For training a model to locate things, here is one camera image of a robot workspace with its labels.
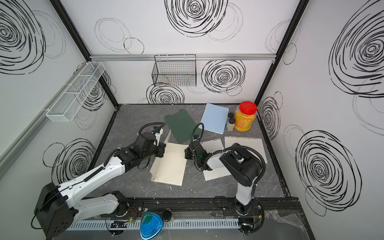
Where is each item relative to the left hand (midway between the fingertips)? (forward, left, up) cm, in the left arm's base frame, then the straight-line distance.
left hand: (166, 145), depth 80 cm
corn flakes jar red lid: (+23, -48, 0) cm, 53 cm away
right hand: (+4, -9, -13) cm, 17 cm away
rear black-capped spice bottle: (+28, -40, -4) cm, 49 cm away
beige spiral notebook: (-7, -2, -14) cm, 16 cm away
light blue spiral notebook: (+32, -30, -14) cm, 46 cm away
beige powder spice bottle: (+21, -39, -6) cm, 45 cm away
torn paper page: (-15, -26, +7) cm, 31 cm away
